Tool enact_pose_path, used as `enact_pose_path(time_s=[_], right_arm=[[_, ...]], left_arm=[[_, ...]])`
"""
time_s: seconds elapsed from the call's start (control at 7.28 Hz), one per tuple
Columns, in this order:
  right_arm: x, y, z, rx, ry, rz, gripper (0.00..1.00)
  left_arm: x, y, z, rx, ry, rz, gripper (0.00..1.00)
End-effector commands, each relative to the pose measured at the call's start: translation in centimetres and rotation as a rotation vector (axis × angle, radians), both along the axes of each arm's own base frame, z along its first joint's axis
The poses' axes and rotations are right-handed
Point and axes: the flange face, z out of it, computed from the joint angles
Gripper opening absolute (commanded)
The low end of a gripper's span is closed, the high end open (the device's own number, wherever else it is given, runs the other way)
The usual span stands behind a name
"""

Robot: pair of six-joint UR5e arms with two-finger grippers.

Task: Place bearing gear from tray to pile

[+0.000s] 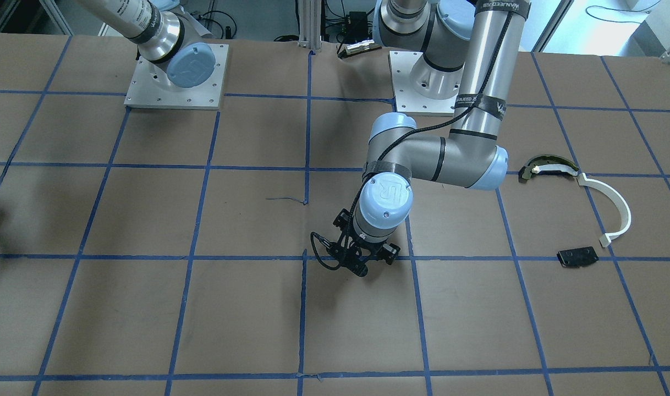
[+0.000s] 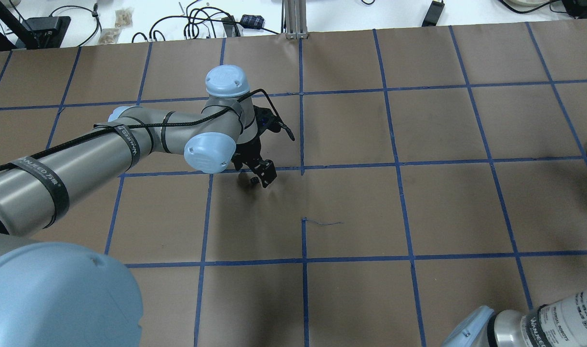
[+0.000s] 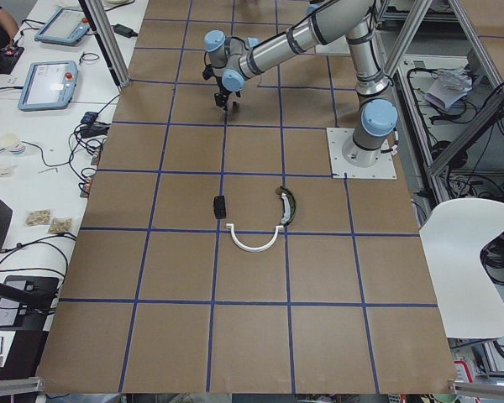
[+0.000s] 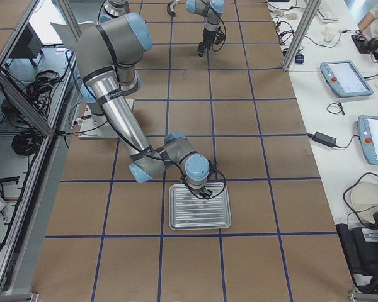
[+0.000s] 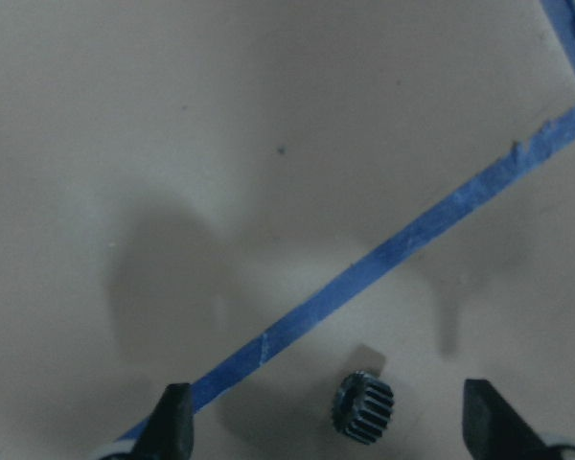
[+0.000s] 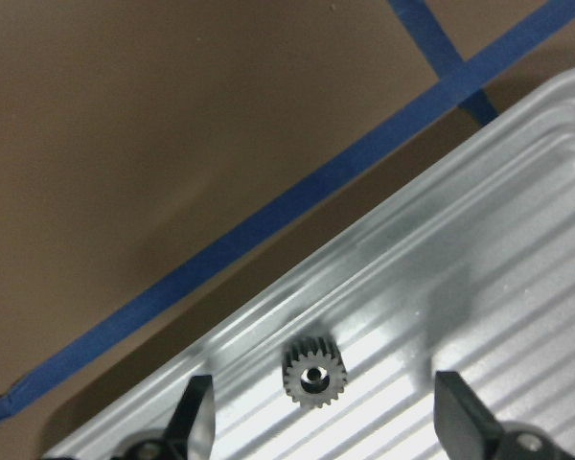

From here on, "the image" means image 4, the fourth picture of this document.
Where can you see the blue teach pendant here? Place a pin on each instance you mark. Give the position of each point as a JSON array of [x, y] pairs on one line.
[[367, 127], [344, 79]]

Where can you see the metal ribbed tray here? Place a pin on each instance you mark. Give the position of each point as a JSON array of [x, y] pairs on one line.
[[187, 212]]

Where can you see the far blue teach pendant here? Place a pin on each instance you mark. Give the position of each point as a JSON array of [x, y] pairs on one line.
[[344, 79]]

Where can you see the near blue teach pendant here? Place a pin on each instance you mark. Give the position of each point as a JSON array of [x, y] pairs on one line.
[[367, 127]]

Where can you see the aluminium frame post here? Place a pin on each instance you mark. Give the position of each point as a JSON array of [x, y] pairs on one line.
[[300, 32]]

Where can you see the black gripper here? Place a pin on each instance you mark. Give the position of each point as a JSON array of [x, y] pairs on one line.
[[205, 42], [198, 190]]

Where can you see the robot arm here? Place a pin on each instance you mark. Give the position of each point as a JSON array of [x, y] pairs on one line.
[[106, 57], [212, 12]]

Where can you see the brown paper table cover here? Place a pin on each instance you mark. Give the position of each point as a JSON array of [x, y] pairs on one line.
[[109, 238]]

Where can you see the blue checkered small box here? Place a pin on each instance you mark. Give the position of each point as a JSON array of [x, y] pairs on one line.
[[299, 58]]

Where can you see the black power adapter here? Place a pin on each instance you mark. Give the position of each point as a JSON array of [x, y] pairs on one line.
[[324, 139]]

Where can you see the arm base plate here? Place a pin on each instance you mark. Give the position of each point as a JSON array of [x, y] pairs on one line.
[[94, 126]]

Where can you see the dark green curved brake shoe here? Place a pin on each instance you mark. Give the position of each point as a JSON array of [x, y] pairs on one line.
[[171, 8]]

